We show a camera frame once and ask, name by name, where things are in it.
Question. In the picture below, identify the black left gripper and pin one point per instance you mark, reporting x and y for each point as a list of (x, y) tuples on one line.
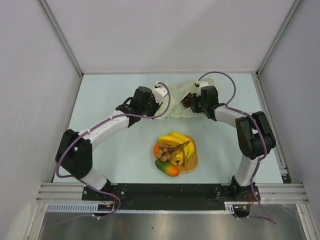
[(156, 106)]

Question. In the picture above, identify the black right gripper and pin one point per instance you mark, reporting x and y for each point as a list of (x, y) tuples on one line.
[(193, 105)]

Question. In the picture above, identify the dark red fake grapes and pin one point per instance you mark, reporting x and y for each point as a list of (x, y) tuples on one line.
[(188, 100)]

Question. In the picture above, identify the pale green plastic bag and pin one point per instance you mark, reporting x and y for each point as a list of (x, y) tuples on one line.
[(177, 92)]

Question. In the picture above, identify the orange fake persimmon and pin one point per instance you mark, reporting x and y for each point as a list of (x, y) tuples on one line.
[(157, 151)]

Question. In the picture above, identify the brown fake longan branch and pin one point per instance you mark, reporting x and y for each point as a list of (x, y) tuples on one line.
[(176, 154)]

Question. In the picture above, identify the yellow fake banana bunch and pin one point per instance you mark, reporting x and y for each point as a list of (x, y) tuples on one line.
[(176, 138)]

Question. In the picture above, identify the green orange fake mango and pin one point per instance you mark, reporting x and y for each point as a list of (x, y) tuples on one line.
[(167, 168)]

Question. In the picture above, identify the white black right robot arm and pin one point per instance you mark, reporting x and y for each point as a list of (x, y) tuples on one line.
[(254, 135)]

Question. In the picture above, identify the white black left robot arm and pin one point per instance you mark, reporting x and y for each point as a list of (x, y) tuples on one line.
[(75, 151)]

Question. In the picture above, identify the orange woven wicker tray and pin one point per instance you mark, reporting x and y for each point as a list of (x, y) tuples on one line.
[(192, 165)]

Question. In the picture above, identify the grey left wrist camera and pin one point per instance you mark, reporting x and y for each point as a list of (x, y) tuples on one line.
[(160, 91)]

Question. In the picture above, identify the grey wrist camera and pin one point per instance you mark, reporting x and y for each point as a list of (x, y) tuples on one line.
[(200, 84), (160, 91)]

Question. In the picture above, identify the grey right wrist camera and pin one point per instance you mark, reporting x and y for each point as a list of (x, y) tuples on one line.
[(200, 84)]

